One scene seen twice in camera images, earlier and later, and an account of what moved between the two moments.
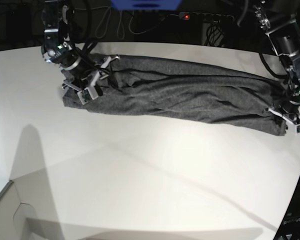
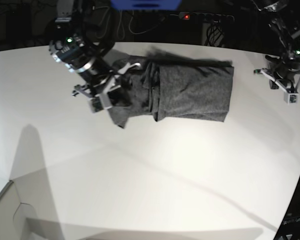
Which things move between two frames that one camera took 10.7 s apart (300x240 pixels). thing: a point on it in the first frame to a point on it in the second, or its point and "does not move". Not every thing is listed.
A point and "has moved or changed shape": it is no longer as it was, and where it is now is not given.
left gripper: x=79 y=74 to x=101 y=90
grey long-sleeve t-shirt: x=168 y=89 has moved or changed shape
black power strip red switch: x=209 y=17 does not move
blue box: x=147 y=5 does not move
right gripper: x=296 y=119 to x=287 y=89
